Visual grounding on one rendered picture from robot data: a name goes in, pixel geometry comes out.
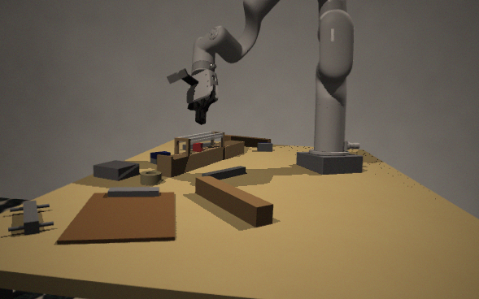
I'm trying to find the brown wooden beam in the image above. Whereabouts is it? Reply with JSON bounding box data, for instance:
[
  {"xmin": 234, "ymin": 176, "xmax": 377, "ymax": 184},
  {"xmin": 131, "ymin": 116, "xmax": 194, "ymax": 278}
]
[{"xmin": 195, "ymin": 176, "xmax": 273, "ymax": 228}]

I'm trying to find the brown clipboard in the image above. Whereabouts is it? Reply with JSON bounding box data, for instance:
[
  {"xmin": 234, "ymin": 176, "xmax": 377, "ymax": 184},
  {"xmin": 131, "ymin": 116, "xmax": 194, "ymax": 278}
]
[{"xmin": 57, "ymin": 187, "xmax": 175, "ymax": 245}]

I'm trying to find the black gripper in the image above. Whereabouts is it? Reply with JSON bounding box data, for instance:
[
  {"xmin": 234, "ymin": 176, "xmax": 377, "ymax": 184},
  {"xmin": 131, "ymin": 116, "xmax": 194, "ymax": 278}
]
[{"xmin": 187, "ymin": 68, "xmax": 219, "ymax": 125}]

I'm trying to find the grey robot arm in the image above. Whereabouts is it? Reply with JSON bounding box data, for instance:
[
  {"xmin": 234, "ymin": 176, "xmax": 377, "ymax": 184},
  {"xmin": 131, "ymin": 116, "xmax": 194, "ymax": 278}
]
[{"xmin": 167, "ymin": 0, "xmax": 359, "ymax": 156}]

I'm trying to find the olive-brown tape roll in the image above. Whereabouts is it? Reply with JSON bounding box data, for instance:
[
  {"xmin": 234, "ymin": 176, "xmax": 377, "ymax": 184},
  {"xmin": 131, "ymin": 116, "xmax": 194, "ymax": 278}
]
[{"xmin": 140, "ymin": 171, "xmax": 162, "ymax": 185}]

